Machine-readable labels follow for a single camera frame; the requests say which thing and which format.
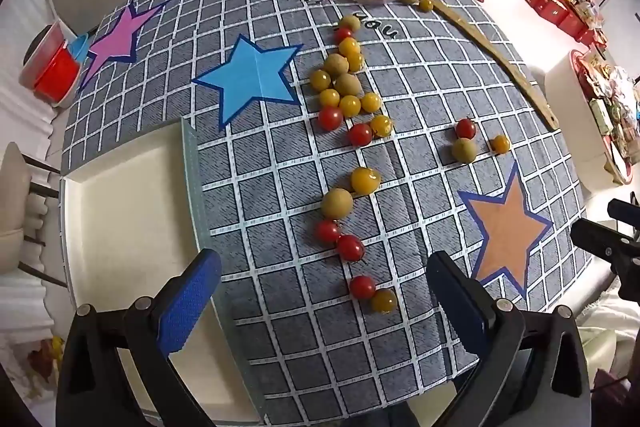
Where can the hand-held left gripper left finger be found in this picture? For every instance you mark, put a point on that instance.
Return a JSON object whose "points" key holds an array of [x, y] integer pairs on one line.
{"points": [[185, 302]]}

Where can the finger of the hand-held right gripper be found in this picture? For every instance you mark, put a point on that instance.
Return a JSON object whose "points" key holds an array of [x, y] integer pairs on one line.
{"points": [[597, 239], [624, 210]]}

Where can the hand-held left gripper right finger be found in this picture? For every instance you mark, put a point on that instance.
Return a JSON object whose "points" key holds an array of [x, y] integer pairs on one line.
{"points": [[457, 302]]}

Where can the red cherry tomato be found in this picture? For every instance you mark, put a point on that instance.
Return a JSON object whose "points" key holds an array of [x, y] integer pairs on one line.
{"points": [[362, 287], [342, 35], [350, 248], [327, 231], [465, 128], [360, 134], [330, 118]]}

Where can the cream rectangular tray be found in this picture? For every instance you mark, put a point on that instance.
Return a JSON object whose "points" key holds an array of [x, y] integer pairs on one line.
{"points": [[125, 207]]}

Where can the person's white clothing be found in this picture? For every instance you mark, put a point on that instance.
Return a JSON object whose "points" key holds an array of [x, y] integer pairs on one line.
{"points": [[612, 332]]}

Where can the round tray of goods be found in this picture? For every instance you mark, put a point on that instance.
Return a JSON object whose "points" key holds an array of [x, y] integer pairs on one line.
{"points": [[607, 107]]}

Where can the long wooden stick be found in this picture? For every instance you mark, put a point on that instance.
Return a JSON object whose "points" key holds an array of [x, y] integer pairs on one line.
{"points": [[497, 54]]}

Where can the beige chair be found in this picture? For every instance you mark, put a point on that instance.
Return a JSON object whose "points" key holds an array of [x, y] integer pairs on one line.
{"points": [[15, 187]]}

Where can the red crates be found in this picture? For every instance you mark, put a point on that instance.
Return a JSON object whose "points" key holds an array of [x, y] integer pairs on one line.
{"points": [[555, 4]]}

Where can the red plastic bucket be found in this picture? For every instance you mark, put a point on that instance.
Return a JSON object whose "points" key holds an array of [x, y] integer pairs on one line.
{"points": [[52, 72]]}

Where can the blue plastic cup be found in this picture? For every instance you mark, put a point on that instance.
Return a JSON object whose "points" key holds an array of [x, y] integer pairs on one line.
{"points": [[80, 48]]}

